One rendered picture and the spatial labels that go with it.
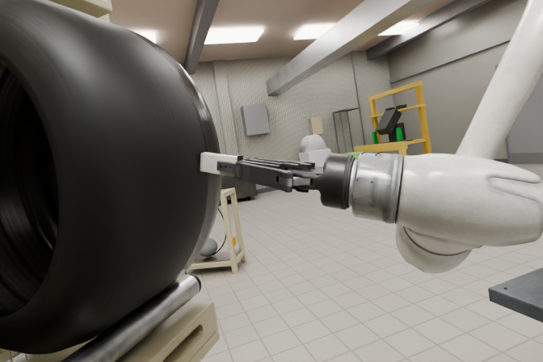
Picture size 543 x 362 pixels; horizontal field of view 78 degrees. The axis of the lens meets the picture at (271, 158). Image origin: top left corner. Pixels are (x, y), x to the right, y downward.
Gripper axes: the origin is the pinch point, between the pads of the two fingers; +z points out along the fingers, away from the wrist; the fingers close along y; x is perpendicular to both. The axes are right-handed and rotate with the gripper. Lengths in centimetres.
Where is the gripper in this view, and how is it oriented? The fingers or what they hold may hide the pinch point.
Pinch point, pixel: (221, 164)
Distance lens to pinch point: 52.7
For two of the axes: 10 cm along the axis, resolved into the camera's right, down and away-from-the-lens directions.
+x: -0.8, 9.9, 1.2
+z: -9.3, -1.2, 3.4
